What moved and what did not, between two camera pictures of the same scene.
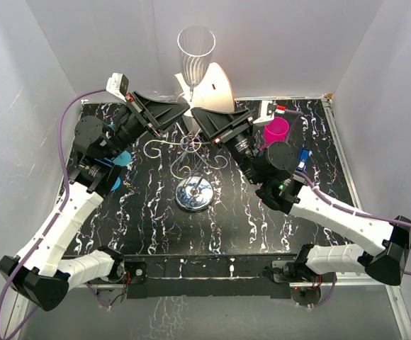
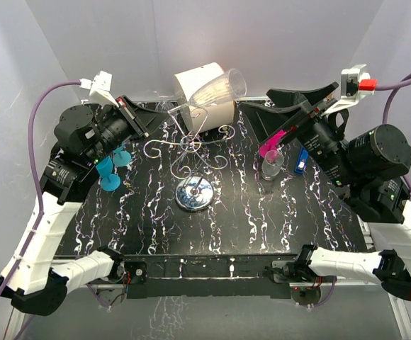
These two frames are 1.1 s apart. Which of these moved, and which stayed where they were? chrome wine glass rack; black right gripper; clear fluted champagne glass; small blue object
Moved: clear fluted champagne glass; black right gripper
Stayed: chrome wine glass rack; small blue object
